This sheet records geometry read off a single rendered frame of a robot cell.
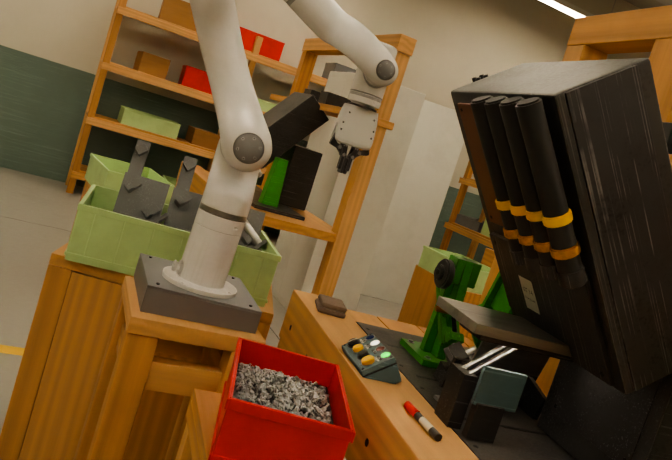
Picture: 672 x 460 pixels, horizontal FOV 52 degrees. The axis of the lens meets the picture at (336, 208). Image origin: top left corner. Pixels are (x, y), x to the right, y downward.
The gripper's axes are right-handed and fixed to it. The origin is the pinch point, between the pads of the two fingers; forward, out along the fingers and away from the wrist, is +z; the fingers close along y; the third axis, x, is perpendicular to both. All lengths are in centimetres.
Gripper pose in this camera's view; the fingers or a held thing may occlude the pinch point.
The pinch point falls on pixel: (343, 165)
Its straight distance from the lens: 173.9
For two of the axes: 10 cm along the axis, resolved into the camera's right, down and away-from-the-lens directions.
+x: 2.7, 1.8, -9.5
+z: -3.0, 9.5, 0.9
